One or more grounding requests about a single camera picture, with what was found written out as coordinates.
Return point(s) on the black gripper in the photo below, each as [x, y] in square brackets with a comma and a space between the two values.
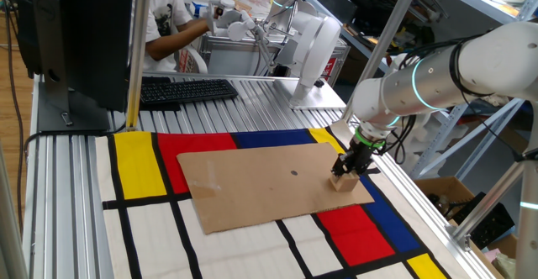
[360, 155]

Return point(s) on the light wooden cube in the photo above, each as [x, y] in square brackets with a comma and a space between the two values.
[345, 183]

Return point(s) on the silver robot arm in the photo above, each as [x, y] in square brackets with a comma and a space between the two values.
[483, 69]

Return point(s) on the bare person forearm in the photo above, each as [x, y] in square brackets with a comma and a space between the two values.
[176, 37]

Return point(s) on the colour block patterned cloth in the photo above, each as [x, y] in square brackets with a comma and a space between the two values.
[138, 165]

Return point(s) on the open cardboard box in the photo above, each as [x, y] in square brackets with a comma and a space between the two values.
[441, 185]

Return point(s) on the brown cardboard sheet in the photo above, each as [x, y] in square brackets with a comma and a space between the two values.
[260, 186]

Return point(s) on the grey metal shelf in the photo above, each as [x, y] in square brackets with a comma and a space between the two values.
[475, 123]

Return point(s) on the black equipment case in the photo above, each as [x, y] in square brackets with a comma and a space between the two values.
[349, 6]

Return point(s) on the black keyboard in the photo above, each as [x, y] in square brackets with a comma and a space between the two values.
[185, 91]

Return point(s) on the white plastic chair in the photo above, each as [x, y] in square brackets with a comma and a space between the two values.
[201, 62]

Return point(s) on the person in white shirt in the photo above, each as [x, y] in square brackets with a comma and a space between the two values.
[164, 1]

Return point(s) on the black computer monitor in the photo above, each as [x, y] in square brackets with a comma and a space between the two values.
[84, 39]

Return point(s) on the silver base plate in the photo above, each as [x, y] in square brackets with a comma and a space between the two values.
[319, 98]

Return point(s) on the aluminium strut with bracket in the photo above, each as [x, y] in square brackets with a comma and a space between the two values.
[483, 205]
[388, 31]

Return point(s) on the yellowish aluminium post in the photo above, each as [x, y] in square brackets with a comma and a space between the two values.
[138, 52]

